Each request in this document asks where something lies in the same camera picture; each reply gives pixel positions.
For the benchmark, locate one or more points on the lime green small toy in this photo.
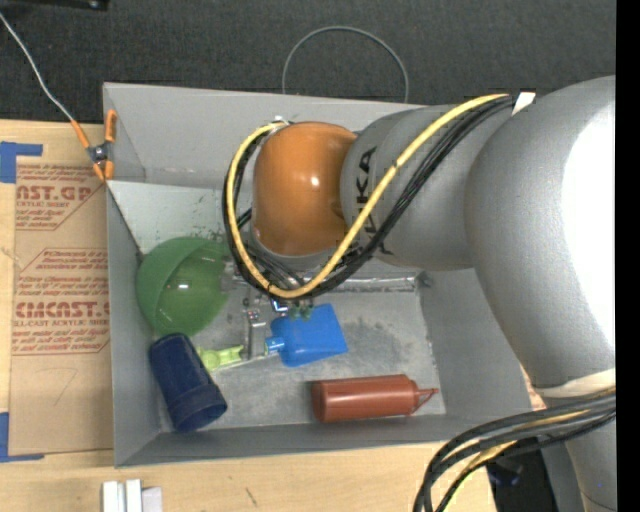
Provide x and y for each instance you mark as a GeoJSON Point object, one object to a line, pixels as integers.
{"type": "Point", "coordinates": [217, 357]}

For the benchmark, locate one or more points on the brown cardboard board, red print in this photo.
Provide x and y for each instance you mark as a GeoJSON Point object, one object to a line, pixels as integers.
{"type": "Point", "coordinates": [60, 395]}

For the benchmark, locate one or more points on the red-brown squeeze bottle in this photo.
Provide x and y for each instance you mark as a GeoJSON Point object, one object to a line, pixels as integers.
{"type": "Point", "coordinates": [365, 397]}

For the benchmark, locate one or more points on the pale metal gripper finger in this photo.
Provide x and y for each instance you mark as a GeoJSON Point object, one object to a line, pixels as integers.
{"type": "Point", "coordinates": [257, 335]}
{"type": "Point", "coordinates": [228, 282]}

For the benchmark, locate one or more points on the dark blue cup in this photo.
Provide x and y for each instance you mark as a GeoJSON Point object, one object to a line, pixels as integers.
{"type": "Point", "coordinates": [182, 380]}

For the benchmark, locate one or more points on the grey metal bin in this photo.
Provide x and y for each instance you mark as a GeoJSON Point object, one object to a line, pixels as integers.
{"type": "Point", "coordinates": [280, 395]}

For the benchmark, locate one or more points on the green plastic bowl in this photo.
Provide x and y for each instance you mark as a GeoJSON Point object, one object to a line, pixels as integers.
{"type": "Point", "coordinates": [175, 285]}

